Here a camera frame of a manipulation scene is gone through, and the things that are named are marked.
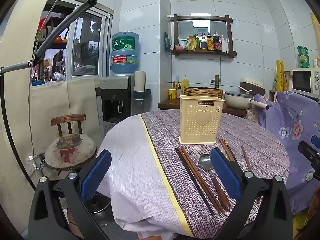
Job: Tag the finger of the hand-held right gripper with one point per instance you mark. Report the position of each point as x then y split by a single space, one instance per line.
317 139

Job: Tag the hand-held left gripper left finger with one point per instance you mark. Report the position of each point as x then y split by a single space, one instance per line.
96 175

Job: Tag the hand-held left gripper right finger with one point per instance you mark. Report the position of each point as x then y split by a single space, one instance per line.
225 175

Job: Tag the cream perforated utensil holder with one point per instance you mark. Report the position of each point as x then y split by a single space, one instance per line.
200 130

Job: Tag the purple floral cloth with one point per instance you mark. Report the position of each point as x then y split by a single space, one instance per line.
287 120

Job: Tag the white microwave oven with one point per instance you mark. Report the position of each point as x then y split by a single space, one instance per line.
302 80

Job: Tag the wooden chair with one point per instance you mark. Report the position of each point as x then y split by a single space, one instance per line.
67 120

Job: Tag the white power strip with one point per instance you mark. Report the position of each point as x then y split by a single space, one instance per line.
31 160

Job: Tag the small yellow roll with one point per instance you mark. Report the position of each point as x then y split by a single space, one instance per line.
280 75

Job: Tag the cream pan with lid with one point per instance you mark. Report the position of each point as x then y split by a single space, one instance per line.
236 101

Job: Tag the beige fabric panel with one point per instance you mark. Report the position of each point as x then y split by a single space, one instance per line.
75 100

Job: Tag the green instant noodle cups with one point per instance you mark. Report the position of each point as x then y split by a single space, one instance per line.
303 57

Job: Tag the brown and white rice cooker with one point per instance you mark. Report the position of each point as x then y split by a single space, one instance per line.
252 85

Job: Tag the water dispenser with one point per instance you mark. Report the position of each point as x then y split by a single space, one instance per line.
115 92

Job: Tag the wicker basket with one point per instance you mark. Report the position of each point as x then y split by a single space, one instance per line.
203 91

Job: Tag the bamboo faucet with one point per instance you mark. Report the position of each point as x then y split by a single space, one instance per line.
217 81

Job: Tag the yellow cup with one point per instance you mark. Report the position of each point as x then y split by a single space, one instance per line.
173 95

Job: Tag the yellow soap pump bottle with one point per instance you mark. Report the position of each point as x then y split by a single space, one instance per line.
184 86

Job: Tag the large yellow rolled mat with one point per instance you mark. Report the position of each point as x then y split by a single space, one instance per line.
315 35

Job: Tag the paper towel roll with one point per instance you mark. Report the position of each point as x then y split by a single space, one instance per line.
140 80

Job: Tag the cluttered storage rack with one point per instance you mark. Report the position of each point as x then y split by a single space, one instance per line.
50 62

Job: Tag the blue water jug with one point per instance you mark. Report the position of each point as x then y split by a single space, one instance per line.
125 52

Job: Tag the white bottle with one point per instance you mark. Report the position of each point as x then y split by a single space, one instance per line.
225 46

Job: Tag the dark soy sauce bottle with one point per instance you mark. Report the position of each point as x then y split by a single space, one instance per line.
217 45

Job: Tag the amber sauce bottle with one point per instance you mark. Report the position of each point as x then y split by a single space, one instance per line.
210 43

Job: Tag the purple label bottle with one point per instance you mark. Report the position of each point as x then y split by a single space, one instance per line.
203 43

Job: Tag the green bottle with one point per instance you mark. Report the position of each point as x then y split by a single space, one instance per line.
197 43

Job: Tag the yellow food packet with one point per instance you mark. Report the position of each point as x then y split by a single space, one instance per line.
191 43

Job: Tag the green hanging packet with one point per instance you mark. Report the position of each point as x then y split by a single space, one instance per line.
166 42

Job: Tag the metal pedestal base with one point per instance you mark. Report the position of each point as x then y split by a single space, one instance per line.
100 208

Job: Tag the blue-grey wall holder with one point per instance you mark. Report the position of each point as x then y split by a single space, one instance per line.
143 93

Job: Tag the aluminium frame window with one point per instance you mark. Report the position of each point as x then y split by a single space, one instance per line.
85 45

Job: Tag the dark wooden wall shelf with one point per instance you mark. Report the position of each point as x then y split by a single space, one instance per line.
202 18

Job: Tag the beige wall cloth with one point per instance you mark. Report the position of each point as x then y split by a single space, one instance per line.
20 30

